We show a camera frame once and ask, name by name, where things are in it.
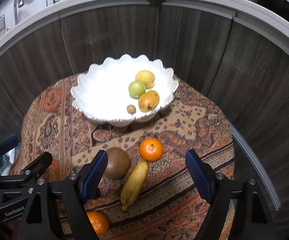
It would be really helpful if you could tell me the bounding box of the large yellow mango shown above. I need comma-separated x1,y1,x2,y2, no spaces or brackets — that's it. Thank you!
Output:
138,90,160,112

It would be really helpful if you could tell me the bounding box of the yellow-green fruit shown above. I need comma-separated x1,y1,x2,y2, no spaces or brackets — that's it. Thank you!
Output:
135,70,155,89

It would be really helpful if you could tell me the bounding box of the green round fruit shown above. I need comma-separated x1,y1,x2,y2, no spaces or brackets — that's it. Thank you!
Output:
128,80,146,99

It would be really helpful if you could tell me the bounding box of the orange mandarin near bowl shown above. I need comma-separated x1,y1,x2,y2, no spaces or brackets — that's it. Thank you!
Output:
138,138,164,162

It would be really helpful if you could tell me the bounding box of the small tan round fruit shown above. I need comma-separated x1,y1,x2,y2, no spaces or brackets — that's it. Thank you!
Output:
127,105,136,115

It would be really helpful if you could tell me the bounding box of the chrome kitchen faucet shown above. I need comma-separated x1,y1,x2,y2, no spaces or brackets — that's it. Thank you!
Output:
13,0,25,25

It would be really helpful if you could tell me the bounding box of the yellow banana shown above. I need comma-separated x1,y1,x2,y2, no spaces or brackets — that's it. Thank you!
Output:
120,161,149,211

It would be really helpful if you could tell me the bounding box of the orange mandarin at front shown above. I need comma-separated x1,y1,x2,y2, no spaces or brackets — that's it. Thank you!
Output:
87,211,110,235

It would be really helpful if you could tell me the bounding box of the brown round fruit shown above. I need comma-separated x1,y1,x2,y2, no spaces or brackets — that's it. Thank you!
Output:
104,147,131,180

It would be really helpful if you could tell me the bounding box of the patterned paisley tablecloth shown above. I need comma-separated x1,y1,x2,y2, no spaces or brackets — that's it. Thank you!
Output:
10,76,234,239

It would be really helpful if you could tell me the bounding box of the white scalloped bowl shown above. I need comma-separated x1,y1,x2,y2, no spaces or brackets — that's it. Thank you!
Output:
71,54,179,127

